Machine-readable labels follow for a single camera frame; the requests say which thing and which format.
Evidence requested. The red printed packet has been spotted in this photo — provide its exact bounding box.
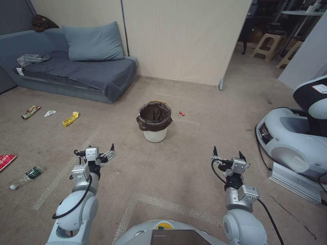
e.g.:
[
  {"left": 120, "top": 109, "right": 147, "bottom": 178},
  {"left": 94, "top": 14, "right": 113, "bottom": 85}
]
[{"left": 0, "top": 154, "right": 17, "bottom": 172}]

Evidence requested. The white black standing robot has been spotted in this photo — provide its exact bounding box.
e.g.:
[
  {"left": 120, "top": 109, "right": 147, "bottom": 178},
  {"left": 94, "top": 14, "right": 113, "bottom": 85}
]
[{"left": 255, "top": 76, "right": 327, "bottom": 180}]

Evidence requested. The white robot front shell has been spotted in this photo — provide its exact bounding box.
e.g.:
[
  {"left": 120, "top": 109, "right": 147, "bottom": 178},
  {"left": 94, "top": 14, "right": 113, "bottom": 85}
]
[{"left": 114, "top": 219, "right": 230, "bottom": 245}]

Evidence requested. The white trash bin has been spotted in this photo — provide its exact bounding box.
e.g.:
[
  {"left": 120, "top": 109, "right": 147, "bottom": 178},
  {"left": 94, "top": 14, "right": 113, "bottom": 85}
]
[{"left": 142, "top": 124, "right": 169, "bottom": 143}]

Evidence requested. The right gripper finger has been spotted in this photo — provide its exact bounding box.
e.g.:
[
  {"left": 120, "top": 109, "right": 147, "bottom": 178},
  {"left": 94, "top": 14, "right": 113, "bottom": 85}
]
[
  {"left": 238, "top": 151, "right": 251, "bottom": 170},
  {"left": 210, "top": 146, "right": 226, "bottom": 167}
]

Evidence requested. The dark grey sofa blanket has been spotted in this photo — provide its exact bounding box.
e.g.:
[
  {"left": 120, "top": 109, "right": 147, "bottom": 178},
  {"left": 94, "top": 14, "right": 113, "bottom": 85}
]
[{"left": 19, "top": 50, "right": 138, "bottom": 101}]

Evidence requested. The clear plastic bottle green label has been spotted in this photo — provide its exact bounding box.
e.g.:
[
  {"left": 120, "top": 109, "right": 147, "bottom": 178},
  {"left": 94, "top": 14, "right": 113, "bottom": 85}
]
[{"left": 10, "top": 165, "right": 44, "bottom": 190}]

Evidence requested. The grey blue pillow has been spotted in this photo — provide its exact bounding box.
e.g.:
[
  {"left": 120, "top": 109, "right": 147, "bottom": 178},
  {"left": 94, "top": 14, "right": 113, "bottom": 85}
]
[{"left": 62, "top": 21, "right": 125, "bottom": 63}]

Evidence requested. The dark vertical wall pole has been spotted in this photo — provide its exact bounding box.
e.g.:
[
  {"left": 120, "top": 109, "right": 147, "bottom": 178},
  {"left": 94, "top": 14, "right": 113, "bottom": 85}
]
[{"left": 120, "top": 0, "right": 131, "bottom": 57}]

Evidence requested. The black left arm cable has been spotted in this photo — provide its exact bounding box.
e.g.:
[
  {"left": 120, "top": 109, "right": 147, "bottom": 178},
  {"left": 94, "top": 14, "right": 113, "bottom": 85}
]
[{"left": 52, "top": 174, "right": 93, "bottom": 220}]

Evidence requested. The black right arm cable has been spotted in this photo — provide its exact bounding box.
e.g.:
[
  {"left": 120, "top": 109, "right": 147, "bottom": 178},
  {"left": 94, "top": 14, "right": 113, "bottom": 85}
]
[{"left": 257, "top": 198, "right": 285, "bottom": 245}]

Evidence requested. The green red snack wrapper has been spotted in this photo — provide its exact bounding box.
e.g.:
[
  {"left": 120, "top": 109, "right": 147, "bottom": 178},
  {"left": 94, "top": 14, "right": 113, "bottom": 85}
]
[{"left": 20, "top": 105, "right": 41, "bottom": 120}]

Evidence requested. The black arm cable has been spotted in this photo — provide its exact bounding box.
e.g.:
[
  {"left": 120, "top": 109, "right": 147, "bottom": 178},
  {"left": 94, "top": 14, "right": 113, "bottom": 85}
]
[
  {"left": 52, "top": 174, "right": 93, "bottom": 220},
  {"left": 257, "top": 198, "right": 285, "bottom": 245}
]

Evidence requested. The crumpled clear plastic bag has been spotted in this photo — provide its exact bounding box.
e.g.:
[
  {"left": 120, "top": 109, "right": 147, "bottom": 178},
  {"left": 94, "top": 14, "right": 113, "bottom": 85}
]
[{"left": 17, "top": 54, "right": 52, "bottom": 68}]

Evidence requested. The brown cardboard box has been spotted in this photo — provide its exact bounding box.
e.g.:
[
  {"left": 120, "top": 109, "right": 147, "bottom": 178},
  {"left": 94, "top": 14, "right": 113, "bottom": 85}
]
[{"left": 249, "top": 27, "right": 264, "bottom": 43}]

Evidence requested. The black floor cable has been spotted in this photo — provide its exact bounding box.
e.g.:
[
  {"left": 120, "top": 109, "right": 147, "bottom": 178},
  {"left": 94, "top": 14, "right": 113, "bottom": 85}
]
[{"left": 255, "top": 125, "right": 273, "bottom": 172}]

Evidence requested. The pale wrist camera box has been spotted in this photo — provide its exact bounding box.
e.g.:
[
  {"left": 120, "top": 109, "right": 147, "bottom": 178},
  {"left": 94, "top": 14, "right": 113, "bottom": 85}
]
[
  {"left": 84, "top": 147, "right": 100, "bottom": 162},
  {"left": 231, "top": 157, "right": 248, "bottom": 175}
]

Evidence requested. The brown crumpled garment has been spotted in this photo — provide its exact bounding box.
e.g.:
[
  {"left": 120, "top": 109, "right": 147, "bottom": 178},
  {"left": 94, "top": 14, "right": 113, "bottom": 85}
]
[{"left": 31, "top": 14, "right": 60, "bottom": 33}]

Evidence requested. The beige plastic stool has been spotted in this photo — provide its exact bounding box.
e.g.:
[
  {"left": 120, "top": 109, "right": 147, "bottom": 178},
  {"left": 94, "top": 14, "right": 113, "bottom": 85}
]
[
  {"left": 251, "top": 33, "right": 286, "bottom": 61},
  {"left": 276, "top": 40, "right": 304, "bottom": 69}
]

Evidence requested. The silver metal rail block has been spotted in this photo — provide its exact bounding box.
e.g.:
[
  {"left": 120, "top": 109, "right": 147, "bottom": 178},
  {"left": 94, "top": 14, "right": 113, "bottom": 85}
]
[{"left": 267, "top": 162, "right": 323, "bottom": 205}]

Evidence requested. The grey blue sofa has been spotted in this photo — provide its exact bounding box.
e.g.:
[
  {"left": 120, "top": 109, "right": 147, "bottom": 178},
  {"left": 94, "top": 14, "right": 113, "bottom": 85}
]
[{"left": 0, "top": 27, "right": 139, "bottom": 104}]

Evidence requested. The yellow snack wrapper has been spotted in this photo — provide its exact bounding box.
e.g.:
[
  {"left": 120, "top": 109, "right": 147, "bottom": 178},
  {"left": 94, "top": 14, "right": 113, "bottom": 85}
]
[{"left": 62, "top": 111, "right": 80, "bottom": 128}]

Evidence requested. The grey metal shelf rack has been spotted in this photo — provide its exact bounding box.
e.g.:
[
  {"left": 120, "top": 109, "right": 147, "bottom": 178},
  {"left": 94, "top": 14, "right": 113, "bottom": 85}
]
[{"left": 275, "top": 0, "right": 327, "bottom": 55}]

